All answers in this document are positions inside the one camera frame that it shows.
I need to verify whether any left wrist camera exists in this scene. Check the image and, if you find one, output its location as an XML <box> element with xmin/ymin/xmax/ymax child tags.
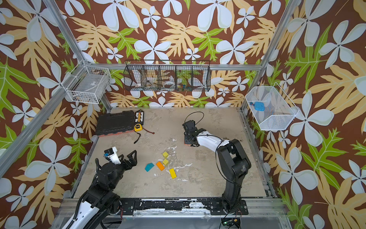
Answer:
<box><xmin>104</xmin><ymin>147</ymin><xmax>120</xmax><ymax>165</ymax></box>

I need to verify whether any yellow long block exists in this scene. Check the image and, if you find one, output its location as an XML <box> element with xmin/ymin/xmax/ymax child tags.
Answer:
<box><xmin>169</xmin><ymin>169</ymin><xmax>177</xmax><ymax>179</ymax></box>

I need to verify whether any yellow tape measure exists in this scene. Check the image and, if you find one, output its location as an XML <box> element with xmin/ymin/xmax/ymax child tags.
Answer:
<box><xmin>134</xmin><ymin>124</ymin><xmax>143</xmax><ymax>132</ymax></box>

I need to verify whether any teal wood block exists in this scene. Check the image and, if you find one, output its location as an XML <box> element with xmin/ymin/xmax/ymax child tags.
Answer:
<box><xmin>145</xmin><ymin>163</ymin><xmax>154</xmax><ymax>172</ymax></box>

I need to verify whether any orange wood block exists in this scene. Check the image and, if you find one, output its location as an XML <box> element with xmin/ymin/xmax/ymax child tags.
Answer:
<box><xmin>156</xmin><ymin>161</ymin><xmax>165</xmax><ymax>171</ymax></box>

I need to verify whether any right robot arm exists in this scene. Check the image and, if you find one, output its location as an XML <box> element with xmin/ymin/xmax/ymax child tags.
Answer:
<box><xmin>183</xmin><ymin>120</ymin><xmax>251</xmax><ymax>213</ymax></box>

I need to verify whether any black wire basket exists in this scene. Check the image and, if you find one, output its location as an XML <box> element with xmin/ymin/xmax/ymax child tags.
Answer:
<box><xmin>122</xmin><ymin>60</ymin><xmax>212</xmax><ymax>92</ymax></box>

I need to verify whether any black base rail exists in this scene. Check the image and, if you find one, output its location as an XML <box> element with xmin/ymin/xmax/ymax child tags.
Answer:
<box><xmin>120</xmin><ymin>197</ymin><xmax>249</xmax><ymax>216</ymax></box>

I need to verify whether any white wire basket left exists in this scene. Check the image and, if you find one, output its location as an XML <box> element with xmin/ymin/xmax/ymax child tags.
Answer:
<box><xmin>63</xmin><ymin>65</ymin><xmax>111</xmax><ymax>104</ymax></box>

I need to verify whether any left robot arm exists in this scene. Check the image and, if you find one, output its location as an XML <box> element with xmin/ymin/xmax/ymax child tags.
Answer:
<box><xmin>64</xmin><ymin>147</ymin><xmax>137</xmax><ymax>229</ymax></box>

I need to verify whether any white wire basket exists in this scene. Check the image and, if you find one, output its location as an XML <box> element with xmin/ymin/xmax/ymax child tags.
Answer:
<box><xmin>63</xmin><ymin>65</ymin><xmax>111</xmax><ymax>104</ymax></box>
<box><xmin>246</xmin><ymin>83</ymin><xmax>300</xmax><ymax>132</ymax></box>

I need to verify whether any blue object in basket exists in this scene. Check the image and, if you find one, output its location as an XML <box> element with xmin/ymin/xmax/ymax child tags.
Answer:
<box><xmin>250</xmin><ymin>102</ymin><xmax>265</xmax><ymax>112</ymax></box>

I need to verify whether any white wire basket right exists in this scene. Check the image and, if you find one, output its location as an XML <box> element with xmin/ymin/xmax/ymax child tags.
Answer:
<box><xmin>246</xmin><ymin>83</ymin><xmax>300</xmax><ymax>132</ymax></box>

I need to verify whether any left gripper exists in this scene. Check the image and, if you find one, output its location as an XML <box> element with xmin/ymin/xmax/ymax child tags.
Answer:
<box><xmin>110</xmin><ymin>149</ymin><xmax>137</xmax><ymax>190</ymax></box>

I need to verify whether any black and red tool case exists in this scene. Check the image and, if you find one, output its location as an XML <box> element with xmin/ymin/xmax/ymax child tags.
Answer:
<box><xmin>95</xmin><ymin>110</ymin><xmax>134</xmax><ymax>136</ymax></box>

